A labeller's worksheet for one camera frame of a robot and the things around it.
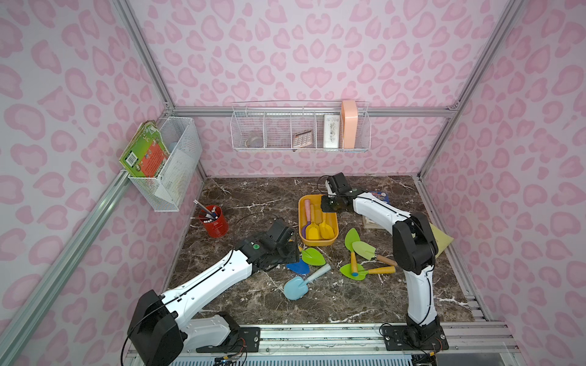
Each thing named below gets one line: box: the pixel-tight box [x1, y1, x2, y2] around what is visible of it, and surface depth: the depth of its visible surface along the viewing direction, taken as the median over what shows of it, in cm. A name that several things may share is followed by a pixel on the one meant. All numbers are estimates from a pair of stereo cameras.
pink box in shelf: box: [341, 99, 358, 149], surface depth 85 cm
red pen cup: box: [198, 204, 230, 239], surface depth 97 cm
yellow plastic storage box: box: [297, 194, 339, 248], surface depth 101 cm
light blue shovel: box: [283, 263, 332, 301], surface depth 86 cm
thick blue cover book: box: [369, 190, 390, 205], surface depth 112 cm
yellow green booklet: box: [429, 222, 454, 259], surface depth 101 cm
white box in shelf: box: [322, 114, 341, 149], surface depth 95 cm
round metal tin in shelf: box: [244, 134, 264, 148], surface depth 97 cm
